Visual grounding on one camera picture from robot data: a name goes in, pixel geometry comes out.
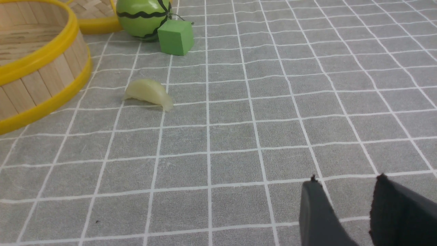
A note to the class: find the grey checked tablecloth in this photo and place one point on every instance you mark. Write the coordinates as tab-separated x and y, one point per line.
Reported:
272	92

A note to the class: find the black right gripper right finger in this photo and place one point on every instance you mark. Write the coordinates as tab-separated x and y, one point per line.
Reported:
400	216

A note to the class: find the green cube block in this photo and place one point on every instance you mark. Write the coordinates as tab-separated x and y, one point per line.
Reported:
176	37

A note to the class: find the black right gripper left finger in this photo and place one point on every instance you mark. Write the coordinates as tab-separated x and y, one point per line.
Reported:
319	225

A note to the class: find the green toy watermelon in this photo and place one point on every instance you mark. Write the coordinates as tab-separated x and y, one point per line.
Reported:
142	18

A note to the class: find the woven bamboo steamer lid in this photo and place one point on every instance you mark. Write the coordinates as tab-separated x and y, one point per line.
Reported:
95	16

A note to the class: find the bamboo steamer tray yellow rim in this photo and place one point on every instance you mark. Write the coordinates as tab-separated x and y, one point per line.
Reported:
45	61

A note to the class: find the pale yellow-green dumpling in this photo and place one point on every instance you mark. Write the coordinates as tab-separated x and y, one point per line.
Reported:
150	91

